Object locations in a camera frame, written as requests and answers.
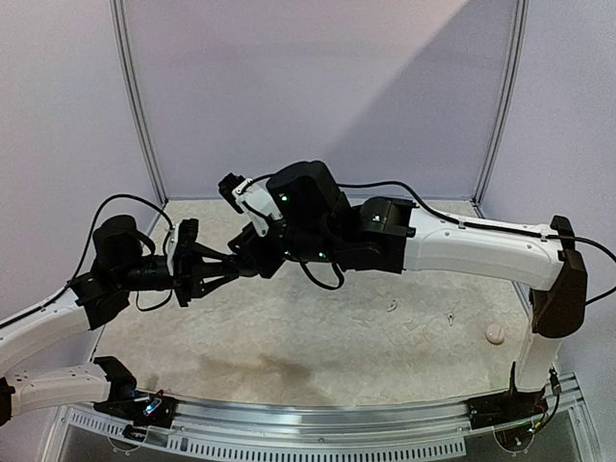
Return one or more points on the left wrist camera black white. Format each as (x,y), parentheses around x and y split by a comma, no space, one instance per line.
(180,242)

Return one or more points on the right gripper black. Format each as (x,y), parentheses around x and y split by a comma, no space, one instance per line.
(260,255)

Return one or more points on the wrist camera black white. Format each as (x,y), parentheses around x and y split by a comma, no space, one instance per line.
(246,196)
(180,242)

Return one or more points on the black oval charging case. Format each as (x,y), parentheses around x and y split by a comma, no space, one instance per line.
(242,265)

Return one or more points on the left aluminium corner post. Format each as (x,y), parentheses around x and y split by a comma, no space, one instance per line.
(133,93)

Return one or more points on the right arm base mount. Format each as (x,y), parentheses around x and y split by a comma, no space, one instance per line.
(505,407)

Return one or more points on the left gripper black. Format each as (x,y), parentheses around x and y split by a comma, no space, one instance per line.
(189,274)

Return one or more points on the pink round charging case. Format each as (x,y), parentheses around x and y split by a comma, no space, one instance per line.
(495,334)

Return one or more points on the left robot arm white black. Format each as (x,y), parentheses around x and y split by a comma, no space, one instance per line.
(125,262)

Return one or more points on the aluminium corner post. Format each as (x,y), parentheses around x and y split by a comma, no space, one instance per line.
(133,93)
(513,56)

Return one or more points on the aluminium front rail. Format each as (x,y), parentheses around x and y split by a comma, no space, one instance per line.
(205,430)

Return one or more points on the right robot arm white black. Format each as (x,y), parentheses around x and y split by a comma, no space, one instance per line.
(301,213)

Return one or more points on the right aluminium corner post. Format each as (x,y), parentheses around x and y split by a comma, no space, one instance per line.
(513,56)

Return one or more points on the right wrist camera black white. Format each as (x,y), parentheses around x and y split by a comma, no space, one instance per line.
(246,196)

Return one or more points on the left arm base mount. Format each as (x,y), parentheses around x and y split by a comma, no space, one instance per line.
(140,408)

